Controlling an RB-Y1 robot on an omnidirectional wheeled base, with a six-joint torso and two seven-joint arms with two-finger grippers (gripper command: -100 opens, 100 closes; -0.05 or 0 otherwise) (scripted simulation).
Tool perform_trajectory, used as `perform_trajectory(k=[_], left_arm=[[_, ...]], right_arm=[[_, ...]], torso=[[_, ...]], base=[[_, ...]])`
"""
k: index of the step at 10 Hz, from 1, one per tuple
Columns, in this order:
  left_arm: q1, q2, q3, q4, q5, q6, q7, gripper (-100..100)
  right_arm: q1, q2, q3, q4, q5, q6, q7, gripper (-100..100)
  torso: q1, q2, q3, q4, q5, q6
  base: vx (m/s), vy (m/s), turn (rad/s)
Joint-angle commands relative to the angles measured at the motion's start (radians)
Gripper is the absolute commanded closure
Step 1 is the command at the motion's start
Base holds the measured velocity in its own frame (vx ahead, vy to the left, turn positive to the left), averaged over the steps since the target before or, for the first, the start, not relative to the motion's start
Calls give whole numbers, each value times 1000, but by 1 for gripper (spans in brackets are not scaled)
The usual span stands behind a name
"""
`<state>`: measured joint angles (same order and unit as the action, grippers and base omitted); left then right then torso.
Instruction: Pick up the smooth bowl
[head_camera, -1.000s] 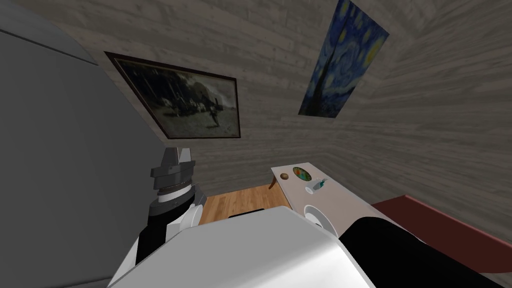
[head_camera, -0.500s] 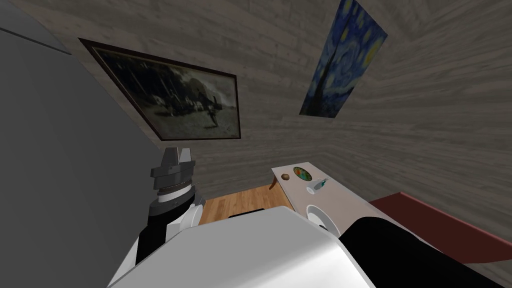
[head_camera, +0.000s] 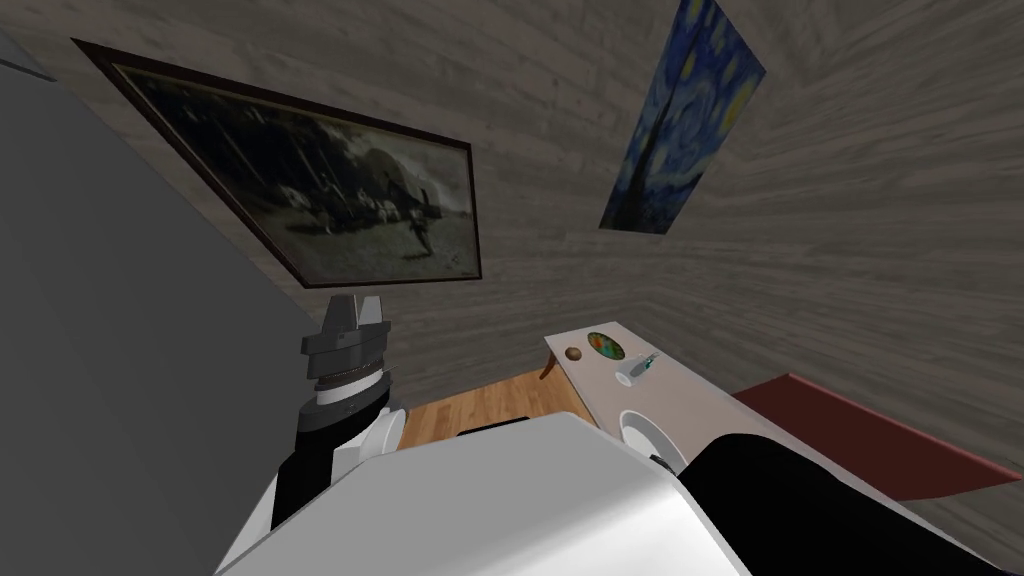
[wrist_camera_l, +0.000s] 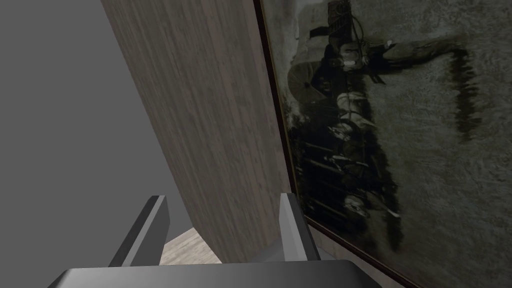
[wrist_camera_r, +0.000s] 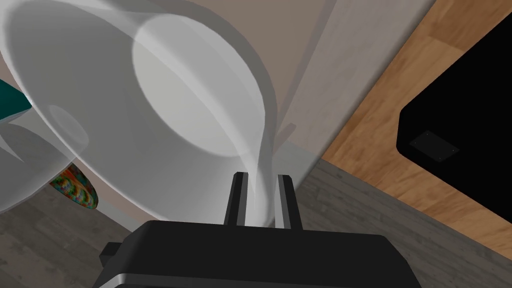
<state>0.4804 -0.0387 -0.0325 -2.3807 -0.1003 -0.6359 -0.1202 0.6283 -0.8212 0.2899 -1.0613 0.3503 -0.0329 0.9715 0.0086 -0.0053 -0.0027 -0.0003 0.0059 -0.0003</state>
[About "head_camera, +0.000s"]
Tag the pale table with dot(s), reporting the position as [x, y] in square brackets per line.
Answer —
[688, 400]

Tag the dark red flat block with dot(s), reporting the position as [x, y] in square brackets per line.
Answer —
[864, 440]

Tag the white and teal bottle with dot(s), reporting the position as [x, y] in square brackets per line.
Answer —
[634, 370]

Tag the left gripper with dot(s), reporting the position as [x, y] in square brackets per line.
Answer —
[346, 352]

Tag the dark framed picture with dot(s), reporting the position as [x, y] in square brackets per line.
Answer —
[336, 192]

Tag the colourful round plate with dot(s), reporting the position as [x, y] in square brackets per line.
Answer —
[606, 345]

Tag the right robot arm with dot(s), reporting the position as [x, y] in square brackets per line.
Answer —
[800, 512]

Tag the blue starry painting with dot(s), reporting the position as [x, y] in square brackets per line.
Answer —
[684, 120]

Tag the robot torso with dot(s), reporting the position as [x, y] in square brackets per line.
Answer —
[496, 504]

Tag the brown ball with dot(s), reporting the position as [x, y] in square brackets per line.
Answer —
[573, 353]

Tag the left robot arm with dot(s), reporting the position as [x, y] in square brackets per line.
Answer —
[308, 456]

